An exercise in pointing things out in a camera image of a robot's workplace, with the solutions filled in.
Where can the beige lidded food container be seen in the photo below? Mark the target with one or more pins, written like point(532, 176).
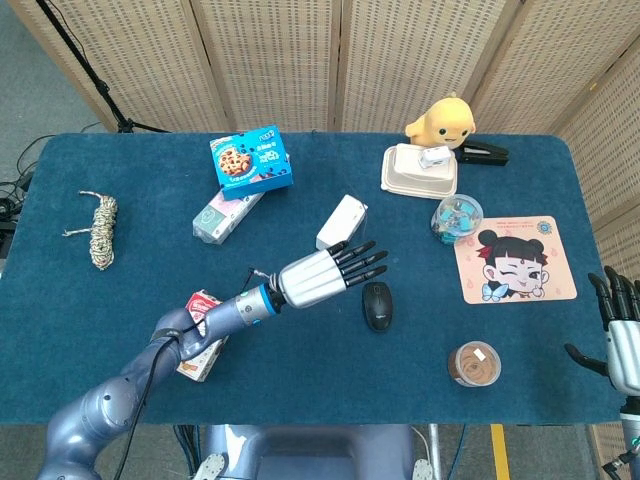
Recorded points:
point(410, 177)

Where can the yellow plush toy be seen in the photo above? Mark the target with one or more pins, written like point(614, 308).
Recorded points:
point(445, 122)

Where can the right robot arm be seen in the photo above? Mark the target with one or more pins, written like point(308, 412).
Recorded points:
point(631, 435)

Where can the white rectangular carton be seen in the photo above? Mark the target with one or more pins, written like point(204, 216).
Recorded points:
point(342, 220)

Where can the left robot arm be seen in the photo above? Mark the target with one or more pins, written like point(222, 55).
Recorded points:
point(100, 400)

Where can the silver table leg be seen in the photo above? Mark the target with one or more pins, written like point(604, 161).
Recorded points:
point(435, 450)

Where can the clear jar of binder clips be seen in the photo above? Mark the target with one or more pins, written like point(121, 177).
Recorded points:
point(456, 217)

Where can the black computer mouse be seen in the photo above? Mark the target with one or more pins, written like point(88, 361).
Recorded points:
point(377, 307)

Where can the small white cube box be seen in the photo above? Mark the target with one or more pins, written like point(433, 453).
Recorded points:
point(434, 157)

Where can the blue table cloth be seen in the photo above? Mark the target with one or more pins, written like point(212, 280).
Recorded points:
point(320, 365)

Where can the blue cookie box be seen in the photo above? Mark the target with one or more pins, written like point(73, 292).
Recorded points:
point(250, 160)

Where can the woven folding screen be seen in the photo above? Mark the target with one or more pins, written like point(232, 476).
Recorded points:
point(270, 60)

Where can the black stapler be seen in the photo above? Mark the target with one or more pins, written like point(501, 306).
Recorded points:
point(485, 152)

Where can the plastic-wrapped white tissue pack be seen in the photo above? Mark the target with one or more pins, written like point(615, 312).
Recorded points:
point(215, 220)

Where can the brown round lidded cup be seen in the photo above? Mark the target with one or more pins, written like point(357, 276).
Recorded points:
point(475, 365)

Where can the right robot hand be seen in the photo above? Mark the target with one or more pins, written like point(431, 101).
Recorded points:
point(622, 350)

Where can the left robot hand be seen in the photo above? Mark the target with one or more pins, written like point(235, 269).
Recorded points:
point(315, 280)

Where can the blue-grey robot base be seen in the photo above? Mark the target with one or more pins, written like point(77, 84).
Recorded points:
point(320, 455)

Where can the black tripod stand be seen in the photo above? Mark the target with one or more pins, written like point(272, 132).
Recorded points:
point(102, 87)

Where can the cartoon girl mouse pad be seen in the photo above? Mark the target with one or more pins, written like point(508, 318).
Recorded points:
point(550, 250)

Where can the red white biscuit box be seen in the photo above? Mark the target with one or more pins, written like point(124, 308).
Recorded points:
point(200, 367)

